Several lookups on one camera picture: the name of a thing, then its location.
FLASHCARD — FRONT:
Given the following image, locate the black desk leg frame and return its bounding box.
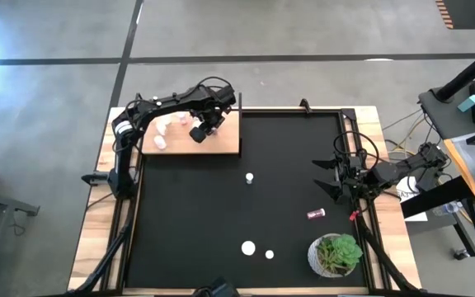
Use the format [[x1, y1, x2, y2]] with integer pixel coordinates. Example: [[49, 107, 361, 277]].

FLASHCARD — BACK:
[[400, 175, 475, 259]]

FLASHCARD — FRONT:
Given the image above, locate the black table mat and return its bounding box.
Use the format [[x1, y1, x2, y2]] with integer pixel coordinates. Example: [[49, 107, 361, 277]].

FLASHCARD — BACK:
[[125, 110, 369, 290]]

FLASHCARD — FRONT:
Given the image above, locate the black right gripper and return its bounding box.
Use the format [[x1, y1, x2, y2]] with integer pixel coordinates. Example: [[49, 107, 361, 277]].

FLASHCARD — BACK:
[[312, 154, 371, 205]]

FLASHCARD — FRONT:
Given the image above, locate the wooden desk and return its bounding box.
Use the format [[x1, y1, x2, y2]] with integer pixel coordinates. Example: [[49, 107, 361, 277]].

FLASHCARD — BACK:
[[443, 130, 475, 204]]

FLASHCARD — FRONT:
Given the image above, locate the striped-edge black floor mat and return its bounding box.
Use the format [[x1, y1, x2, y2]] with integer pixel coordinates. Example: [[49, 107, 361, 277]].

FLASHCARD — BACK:
[[435, 0, 475, 31]]

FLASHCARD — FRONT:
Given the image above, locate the small teal block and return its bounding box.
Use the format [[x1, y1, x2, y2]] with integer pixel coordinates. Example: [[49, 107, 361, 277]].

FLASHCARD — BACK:
[[458, 94, 475, 113]]

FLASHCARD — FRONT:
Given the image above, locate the grey side table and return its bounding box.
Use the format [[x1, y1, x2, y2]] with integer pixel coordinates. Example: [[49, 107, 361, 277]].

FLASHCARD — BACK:
[[418, 69, 475, 141]]

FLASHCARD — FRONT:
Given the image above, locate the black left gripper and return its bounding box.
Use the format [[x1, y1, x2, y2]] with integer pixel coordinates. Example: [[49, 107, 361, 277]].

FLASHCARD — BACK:
[[189, 88, 238, 144]]

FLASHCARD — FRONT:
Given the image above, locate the succulent in white pot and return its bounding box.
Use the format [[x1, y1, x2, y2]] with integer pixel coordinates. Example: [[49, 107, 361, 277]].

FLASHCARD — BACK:
[[307, 233, 364, 279]]

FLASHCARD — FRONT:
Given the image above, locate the white paper sheet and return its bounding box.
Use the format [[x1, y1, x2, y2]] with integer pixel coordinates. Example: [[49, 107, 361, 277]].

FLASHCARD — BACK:
[[396, 176, 429, 223]]

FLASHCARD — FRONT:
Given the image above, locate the clear plastic water bottle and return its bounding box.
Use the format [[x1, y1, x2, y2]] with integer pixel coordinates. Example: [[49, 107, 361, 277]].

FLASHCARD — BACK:
[[432, 200, 462, 218]]

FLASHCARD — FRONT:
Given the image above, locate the black metal rig frame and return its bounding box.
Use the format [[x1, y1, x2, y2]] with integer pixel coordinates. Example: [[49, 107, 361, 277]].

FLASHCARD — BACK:
[[67, 91, 426, 297]]

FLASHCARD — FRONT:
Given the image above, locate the light wooden shelf board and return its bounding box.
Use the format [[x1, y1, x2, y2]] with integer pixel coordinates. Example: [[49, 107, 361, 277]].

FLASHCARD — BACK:
[[143, 109, 242, 154]]

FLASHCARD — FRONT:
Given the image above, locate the thick black pole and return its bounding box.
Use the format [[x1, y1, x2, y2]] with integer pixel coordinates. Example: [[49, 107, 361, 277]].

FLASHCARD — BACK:
[[435, 40, 475, 102]]

